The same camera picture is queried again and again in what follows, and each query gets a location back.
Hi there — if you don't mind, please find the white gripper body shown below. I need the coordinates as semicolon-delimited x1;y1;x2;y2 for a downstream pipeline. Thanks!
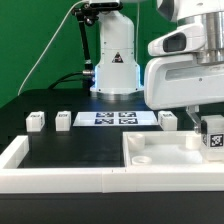
144;23;224;110

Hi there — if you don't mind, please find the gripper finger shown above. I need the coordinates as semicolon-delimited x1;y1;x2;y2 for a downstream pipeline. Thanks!
186;105;201;133

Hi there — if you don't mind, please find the white square table top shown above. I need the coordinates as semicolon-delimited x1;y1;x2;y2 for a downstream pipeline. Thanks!
123;131;224;173

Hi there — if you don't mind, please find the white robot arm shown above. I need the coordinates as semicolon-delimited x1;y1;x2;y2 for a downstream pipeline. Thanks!
90;0;224;132

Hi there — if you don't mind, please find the white sheet with tags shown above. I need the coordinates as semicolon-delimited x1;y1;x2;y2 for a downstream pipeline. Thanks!
73;111;158;126

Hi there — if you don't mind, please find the white U-shaped fence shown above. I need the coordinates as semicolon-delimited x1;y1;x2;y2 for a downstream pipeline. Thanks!
0;136;224;194

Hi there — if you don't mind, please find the white cable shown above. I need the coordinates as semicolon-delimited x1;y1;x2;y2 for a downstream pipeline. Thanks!
17;0;88;97

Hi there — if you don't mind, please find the black cable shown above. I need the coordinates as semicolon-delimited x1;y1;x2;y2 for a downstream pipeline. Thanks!
48;72;85;90

